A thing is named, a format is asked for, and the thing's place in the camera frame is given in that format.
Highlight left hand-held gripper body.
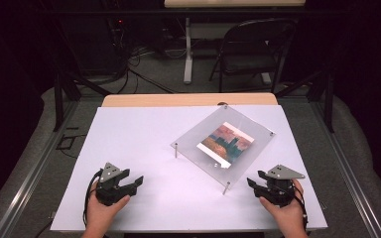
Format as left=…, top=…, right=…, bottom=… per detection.
left=94, top=162, right=137, bottom=206

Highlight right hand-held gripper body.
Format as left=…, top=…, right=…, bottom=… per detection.
left=258, top=164, right=306, bottom=208

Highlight painting print photo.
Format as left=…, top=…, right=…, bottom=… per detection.
left=196, top=121, right=255, bottom=170

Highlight clear acrylic photo frame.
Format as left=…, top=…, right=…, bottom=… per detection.
left=170, top=104, right=277, bottom=196

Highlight person's left hand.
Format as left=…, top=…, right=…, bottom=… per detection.
left=84, top=189, right=132, bottom=234

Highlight person's right hand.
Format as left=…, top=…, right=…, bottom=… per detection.
left=259, top=178, right=309, bottom=236

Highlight white table board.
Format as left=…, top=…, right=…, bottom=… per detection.
left=50, top=104, right=328, bottom=232

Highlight light wooden table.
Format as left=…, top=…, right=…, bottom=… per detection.
left=101, top=92, right=279, bottom=107

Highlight black metal stand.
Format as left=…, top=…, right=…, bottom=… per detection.
left=275, top=67, right=336, bottom=134
left=53, top=69, right=112, bottom=133

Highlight black folding chair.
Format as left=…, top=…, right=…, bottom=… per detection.
left=208, top=18, right=298, bottom=94

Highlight white table leg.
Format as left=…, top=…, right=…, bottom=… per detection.
left=183, top=17, right=194, bottom=85

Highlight dark equipment with red light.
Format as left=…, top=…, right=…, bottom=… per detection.
left=106, top=16, right=127, bottom=52

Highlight black horizontal bar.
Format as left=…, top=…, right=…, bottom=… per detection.
left=39, top=8, right=345, bottom=16

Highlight pale background table top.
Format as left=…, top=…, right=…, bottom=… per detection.
left=164, top=0, right=307, bottom=9

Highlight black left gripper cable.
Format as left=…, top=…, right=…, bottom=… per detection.
left=82, top=169, right=104, bottom=229

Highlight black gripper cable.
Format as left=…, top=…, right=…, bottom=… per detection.
left=82, top=169, right=104, bottom=229
left=291, top=182, right=310, bottom=231

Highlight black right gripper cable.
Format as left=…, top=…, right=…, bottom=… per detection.
left=291, top=182, right=310, bottom=231

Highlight aluminium floor rail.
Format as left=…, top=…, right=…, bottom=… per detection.
left=0, top=98, right=80, bottom=238
left=311, top=98, right=381, bottom=238

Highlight black floor cables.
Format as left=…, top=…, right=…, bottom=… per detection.
left=111, top=46, right=177, bottom=95

